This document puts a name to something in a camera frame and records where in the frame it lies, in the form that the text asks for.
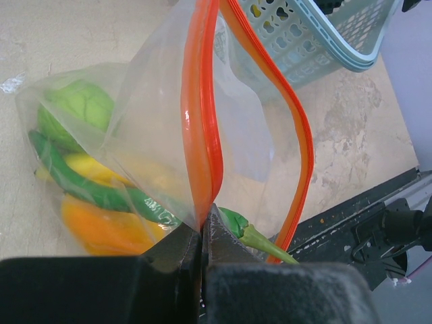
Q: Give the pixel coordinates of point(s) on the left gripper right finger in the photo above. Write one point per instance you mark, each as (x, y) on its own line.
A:
(240, 288)

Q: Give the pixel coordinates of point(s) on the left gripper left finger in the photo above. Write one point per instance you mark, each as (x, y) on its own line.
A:
(161, 285)

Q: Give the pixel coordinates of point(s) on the orange mango toy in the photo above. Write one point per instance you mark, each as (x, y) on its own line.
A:
(109, 233)

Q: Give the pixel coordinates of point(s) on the green chili pepper toy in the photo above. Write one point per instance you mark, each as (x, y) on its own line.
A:
(133, 199)

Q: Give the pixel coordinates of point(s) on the yellow banana toy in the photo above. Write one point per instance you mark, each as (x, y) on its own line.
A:
(88, 167)

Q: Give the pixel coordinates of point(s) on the green chayote toy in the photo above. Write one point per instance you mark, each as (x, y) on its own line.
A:
(80, 99)

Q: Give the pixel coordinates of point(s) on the light blue plastic basket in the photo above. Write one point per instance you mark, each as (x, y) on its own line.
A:
(307, 43)

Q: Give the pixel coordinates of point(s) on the black aluminium base frame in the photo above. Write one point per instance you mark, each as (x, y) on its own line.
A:
(328, 236)

